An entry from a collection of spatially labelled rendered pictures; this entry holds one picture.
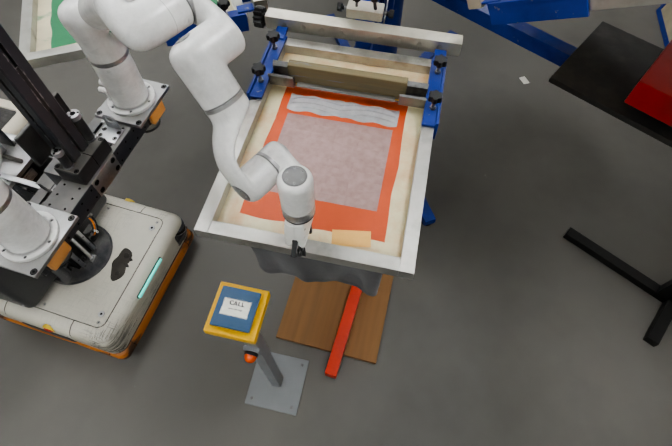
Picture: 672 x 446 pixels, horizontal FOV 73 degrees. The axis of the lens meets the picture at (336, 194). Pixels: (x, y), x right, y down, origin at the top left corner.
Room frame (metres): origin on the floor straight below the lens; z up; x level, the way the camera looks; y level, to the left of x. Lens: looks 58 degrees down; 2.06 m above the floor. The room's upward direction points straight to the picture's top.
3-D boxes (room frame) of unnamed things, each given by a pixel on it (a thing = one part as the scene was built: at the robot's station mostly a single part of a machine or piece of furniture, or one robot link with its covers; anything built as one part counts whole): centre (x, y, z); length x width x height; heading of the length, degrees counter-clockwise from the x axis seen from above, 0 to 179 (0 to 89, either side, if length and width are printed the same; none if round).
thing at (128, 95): (0.89, 0.57, 1.21); 0.16 x 0.13 x 0.15; 73
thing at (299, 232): (0.52, 0.08, 1.13); 0.10 x 0.08 x 0.11; 168
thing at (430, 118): (1.06, -0.31, 0.98); 0.30 x 0.05 x 0.07; 168
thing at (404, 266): (0.88, 0.01, 0.97); 0.79 x 0.58 x 0.04; 168
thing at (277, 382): (0.36, 0.24, 0.48); 0.22 x 0.22 x 0.96; 78
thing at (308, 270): (0.60, 0.07, 0.74); 0.45 x 0.03 x 0.43; 78
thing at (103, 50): (0.89, 0.55, 1.37); 0.13 x 0.10 x 0.16; 142
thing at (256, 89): (1.18, 0.23, 0.98); 0.30 x 0.05 x 0.07; 168
